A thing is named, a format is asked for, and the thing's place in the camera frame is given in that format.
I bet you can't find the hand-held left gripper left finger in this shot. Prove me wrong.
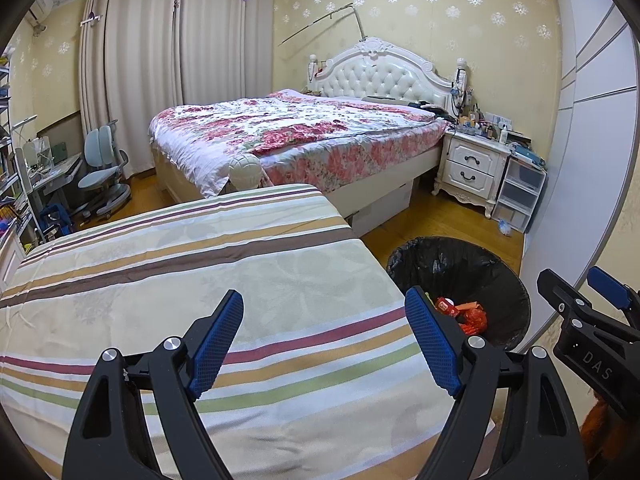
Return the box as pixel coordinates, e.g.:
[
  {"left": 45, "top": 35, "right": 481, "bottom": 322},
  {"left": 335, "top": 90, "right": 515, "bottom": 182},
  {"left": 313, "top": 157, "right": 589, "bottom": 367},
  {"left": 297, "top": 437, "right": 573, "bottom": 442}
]
[{"left": 61, "top": 289, "right": 246, "bottom": 480}]

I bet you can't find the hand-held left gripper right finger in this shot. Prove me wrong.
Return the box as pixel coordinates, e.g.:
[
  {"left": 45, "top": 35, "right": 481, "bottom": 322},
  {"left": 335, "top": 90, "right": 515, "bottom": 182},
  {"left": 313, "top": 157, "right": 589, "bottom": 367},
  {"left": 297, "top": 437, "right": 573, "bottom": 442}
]
[{"left": 404, "top": 286, "right": 590, "bottom": 480}]

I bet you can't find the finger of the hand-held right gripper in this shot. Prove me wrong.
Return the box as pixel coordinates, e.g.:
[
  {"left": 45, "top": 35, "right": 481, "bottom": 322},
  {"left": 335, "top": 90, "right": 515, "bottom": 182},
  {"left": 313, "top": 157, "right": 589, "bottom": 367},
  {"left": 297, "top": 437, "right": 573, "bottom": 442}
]
[
  {"left": 537, "top": 268, "right": 637, "bottom": 342},
  {"left": 587, "top": 266, "right": 640, "bottom": 332}
]

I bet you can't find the orange mesh net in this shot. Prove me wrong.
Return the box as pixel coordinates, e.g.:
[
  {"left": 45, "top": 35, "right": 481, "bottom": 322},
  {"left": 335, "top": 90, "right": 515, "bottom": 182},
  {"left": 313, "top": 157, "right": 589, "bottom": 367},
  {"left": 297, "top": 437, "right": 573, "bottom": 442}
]
[{"left": 457, "top": 308, "right": 489, "bottom": 336}]

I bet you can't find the bin with black bag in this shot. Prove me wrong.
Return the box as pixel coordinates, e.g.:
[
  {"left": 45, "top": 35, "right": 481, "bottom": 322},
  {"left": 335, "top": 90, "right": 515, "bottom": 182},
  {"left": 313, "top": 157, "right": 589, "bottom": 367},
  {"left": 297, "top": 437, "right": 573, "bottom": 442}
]
[{"left": 385, "top": 235, "right": 532, "bottom": 354}]

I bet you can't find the person's right forearm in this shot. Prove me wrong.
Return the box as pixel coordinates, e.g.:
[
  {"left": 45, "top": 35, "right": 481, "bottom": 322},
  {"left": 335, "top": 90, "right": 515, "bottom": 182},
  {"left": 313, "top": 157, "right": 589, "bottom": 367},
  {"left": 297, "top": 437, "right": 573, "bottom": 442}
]
[{"left": 579, "top": 392, "right": 621, "bottom": 444}]

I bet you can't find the clear plastic drawer unit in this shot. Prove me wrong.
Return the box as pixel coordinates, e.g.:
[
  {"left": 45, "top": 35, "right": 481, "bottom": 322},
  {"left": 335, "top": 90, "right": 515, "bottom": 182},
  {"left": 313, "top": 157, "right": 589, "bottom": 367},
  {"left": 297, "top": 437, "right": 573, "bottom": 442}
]
[{"left": 491, "top": 157, "right": 548, "bottom": 234}]

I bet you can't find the striped cloth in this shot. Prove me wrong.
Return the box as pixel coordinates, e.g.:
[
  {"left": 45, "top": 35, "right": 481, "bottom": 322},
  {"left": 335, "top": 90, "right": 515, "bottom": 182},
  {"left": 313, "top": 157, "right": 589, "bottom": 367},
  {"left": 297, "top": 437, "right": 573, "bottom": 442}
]
[{"left": 0, "top": 183, "right": 496, "bottom": 480}]

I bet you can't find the white wardrobe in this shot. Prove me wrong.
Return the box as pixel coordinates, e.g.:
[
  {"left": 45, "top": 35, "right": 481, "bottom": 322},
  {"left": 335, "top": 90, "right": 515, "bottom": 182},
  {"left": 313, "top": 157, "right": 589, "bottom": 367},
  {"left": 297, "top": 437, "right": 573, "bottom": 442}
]
[{"left": 520, "top": 0, "right": 640, "bottom": 352}]

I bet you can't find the white underbed box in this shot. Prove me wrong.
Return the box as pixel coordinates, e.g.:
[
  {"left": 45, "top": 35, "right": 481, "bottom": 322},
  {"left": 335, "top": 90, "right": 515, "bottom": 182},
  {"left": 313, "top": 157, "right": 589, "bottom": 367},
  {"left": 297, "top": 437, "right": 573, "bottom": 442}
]
[{"left": 344, "top": 179, "right": 415, "bottom": 239}]

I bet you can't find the white nightstand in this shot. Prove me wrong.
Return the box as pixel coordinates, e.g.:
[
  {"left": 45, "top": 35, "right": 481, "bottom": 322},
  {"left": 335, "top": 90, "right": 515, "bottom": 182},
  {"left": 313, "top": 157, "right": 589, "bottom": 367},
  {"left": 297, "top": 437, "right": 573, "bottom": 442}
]
[{"left": 432, "top": 129, "right": 512, "bottom": 219}]

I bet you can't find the white ball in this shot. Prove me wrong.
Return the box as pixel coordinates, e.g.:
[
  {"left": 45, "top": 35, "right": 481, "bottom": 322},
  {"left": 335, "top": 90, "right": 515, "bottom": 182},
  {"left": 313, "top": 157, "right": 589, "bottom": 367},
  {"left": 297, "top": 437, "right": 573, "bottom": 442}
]
[{"left": 228, "top": 153, "right": 265, "bottom": 194}]

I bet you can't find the clutter of small bottles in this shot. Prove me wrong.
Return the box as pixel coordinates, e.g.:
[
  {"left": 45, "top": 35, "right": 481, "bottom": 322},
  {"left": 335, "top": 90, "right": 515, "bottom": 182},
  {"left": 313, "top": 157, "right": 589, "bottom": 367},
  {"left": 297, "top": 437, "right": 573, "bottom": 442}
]
[{"left": 449, "top": 87, "right": 526, "bottom": 144}]

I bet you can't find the pink floral blanket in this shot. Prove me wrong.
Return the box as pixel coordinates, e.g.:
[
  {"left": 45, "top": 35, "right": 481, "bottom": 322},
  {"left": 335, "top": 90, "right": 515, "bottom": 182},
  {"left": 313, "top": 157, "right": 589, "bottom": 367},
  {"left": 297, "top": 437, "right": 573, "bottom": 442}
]
[{"left": 148, "top": 88, "right": 449, "bottom": 199}]

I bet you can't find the pale blue desk chair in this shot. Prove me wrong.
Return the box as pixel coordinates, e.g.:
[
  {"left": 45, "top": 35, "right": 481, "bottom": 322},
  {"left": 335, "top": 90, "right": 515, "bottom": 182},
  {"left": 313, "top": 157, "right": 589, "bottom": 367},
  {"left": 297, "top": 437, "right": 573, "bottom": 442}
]
[{"left": 74, "top": 118, "right": 132, "bottom": 221}]

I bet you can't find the grey study desk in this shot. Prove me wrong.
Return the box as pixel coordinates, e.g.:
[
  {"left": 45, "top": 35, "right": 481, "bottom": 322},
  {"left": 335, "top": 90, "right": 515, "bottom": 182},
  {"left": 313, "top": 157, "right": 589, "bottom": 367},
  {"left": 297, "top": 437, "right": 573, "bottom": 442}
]
[{"left": 14, "top": 137, "right": 86, "bottom": 221}]

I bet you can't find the pile of colourful toys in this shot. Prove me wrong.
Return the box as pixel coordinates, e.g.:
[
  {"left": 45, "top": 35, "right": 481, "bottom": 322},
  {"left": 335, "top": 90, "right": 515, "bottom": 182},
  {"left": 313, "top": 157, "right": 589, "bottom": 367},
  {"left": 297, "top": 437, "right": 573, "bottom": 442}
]
[{"left": 0, "top": 204, "right": 21, "bottom": 236}]

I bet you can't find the white bookshelf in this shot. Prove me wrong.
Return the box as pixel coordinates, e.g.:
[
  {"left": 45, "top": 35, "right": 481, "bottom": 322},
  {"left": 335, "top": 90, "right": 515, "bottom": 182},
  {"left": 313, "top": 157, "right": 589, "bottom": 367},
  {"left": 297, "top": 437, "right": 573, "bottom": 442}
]
[{"left": 0, "top": 44, "right": 36, "bottom": 261}]

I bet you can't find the bed with white tufted headboard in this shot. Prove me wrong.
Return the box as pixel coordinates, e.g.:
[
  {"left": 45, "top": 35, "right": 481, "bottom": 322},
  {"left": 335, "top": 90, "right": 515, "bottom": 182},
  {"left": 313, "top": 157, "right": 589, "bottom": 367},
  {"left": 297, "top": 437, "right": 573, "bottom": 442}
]
[{"left": 148, "top": 37, "right": 469, "bottom": 239}]

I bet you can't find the beige curtain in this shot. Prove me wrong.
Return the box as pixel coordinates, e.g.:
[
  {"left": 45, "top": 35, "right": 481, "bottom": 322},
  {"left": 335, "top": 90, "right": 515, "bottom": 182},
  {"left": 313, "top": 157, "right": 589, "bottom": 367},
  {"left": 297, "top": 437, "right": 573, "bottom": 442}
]
[
  {"left": 79, "top": 0, "right": 184, "bottom": 179},
  {"left": 177, "top": 0, "right": 279, "bottom": 106}
]

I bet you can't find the white air conditioner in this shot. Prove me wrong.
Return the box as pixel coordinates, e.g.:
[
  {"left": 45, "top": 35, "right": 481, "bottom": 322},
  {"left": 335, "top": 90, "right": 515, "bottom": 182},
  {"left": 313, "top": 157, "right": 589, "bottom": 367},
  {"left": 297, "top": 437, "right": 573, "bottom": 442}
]
[{"left": 24, "top": 0, "right": 54, "bottom": 29}]

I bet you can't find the thin rod on wall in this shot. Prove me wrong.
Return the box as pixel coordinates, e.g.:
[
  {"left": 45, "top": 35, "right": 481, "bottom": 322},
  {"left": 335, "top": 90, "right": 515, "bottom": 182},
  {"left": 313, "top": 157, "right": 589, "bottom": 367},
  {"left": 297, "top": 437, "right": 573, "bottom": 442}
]
[{"left": 278, "top": 2, "right": 369, "bottom": 47}]

